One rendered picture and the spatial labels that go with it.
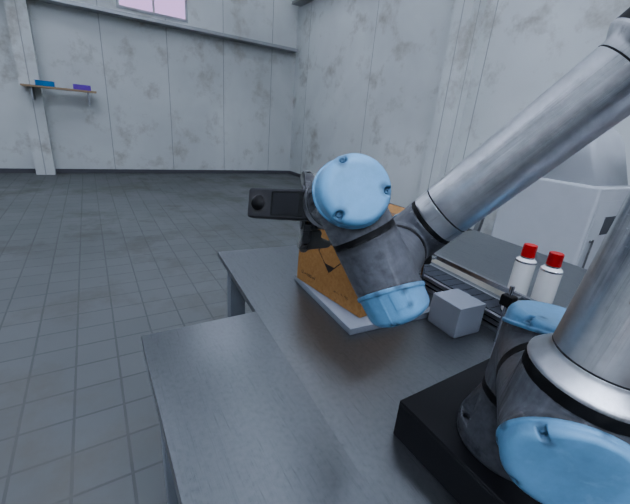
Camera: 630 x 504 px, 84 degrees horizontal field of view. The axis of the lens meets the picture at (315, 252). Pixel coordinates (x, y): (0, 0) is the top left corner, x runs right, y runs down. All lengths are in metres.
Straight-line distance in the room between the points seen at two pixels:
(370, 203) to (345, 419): 0.47
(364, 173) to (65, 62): 8.57
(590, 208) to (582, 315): 3.01
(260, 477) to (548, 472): 0.39
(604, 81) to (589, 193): 2.94
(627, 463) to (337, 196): 0.32
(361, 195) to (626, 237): 0.22
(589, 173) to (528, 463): 3.12
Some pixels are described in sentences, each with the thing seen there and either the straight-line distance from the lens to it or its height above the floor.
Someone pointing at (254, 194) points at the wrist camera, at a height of 1.23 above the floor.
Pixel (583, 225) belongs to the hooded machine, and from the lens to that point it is 3.41.
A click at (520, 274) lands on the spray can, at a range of 1.09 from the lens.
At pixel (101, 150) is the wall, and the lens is 8.83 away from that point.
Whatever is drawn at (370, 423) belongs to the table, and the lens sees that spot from 0.72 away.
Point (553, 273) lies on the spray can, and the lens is 1.05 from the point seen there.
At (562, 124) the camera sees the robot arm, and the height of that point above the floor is 1.36.
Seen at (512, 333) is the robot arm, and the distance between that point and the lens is 0.54.
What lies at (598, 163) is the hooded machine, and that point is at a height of 1.24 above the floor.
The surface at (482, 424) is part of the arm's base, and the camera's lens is 0.61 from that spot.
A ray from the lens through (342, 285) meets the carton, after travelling 0.99.
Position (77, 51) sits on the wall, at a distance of 8.84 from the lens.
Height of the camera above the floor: 1.34
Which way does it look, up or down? 20 degrees down
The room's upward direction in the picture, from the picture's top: 5 degrees clockwise
